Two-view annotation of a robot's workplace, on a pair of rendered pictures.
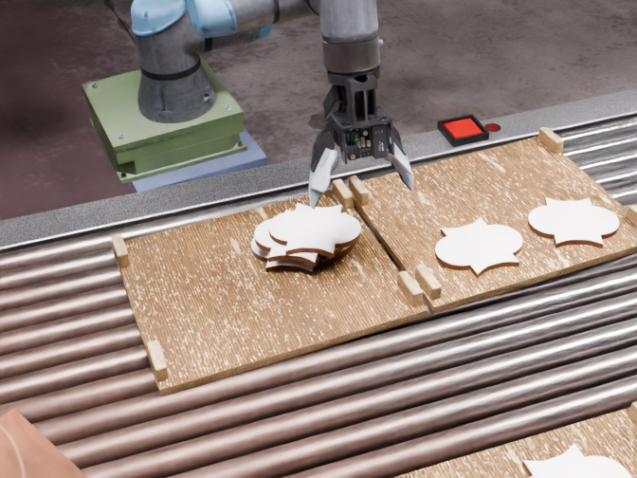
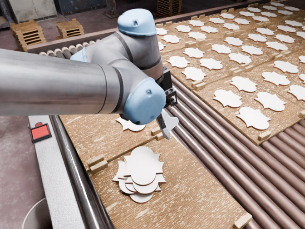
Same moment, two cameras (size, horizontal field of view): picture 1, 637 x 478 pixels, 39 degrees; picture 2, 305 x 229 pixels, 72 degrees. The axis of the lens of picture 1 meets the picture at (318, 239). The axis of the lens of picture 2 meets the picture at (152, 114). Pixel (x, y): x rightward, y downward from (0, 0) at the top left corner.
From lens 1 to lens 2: 130 cm
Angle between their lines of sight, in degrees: 74
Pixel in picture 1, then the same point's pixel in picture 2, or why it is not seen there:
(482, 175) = (83, 122)
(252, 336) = (204, 186)
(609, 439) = (206, 94)
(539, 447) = (215, 105)
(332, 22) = (158, 50)
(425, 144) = (46, 146)
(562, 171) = not seen: hidden behind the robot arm
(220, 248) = (145, 221)
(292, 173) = (63, 204)
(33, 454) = not seen: outside the picture
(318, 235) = (149, 160)
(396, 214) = (111, 146)
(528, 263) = not seen: hidden behind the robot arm
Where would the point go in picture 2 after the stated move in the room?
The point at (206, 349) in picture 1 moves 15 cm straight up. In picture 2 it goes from (220, 204) to (233, 178)
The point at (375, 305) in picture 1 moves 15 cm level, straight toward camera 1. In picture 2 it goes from (171, 146) to (209, 141)
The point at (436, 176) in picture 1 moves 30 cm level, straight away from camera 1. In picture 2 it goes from (82, 136) to (5, 141)
